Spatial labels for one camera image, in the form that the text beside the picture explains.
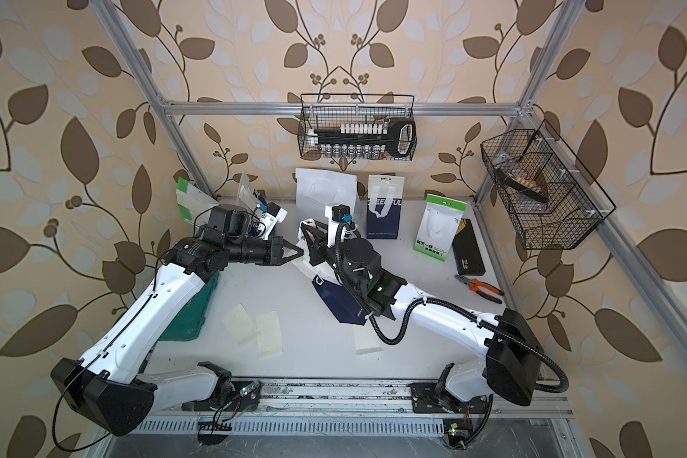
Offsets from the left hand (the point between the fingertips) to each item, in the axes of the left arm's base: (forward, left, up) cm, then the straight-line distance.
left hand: (297, 249), depth 69 cm
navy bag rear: (+30, -24, -11) cm, 40 cm away
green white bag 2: (+20, -42, -13) cm, 48 cm away
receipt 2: (-7, +22, -32) cm, 39 cm away
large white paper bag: (+34, -1, -12) cm, 36 cm away
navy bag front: (-10, -11, -11) cm, 19 cm away
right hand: (+4, -2, +4) cm, 6 cm away
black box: (+19, -55, -28) cm, 64 cm away
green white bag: (+26, +40, -11) cm, 49 cm away
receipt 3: (-12, +11, -32) cm, 36 cm away
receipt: (-3, -6, -5) cm, 8 cm away
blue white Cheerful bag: (+26, +21, -7) cm, 34 cm away
